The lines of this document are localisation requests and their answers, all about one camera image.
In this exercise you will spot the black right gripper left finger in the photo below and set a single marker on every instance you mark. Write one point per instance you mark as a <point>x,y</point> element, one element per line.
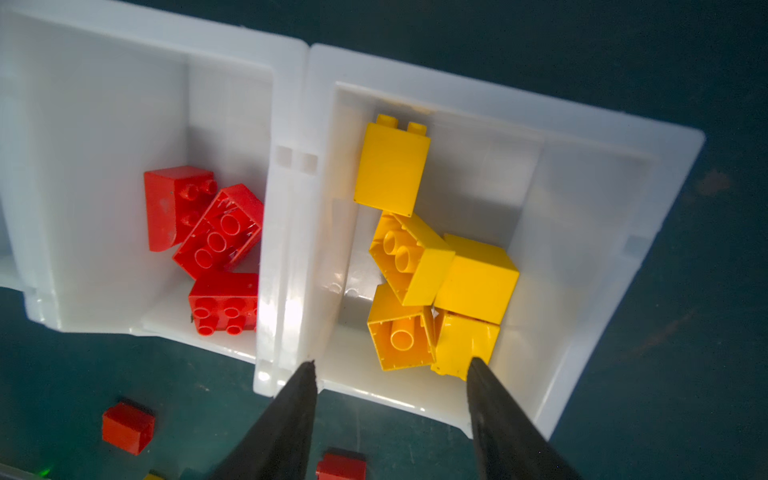
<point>277,446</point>

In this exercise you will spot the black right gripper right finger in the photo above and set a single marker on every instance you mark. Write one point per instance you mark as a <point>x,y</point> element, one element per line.
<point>507,444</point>

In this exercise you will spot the white right bin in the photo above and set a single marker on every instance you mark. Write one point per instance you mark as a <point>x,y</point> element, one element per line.
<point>574,194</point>

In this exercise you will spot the red lego long brick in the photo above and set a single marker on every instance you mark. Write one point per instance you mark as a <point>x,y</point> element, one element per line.
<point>225,301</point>

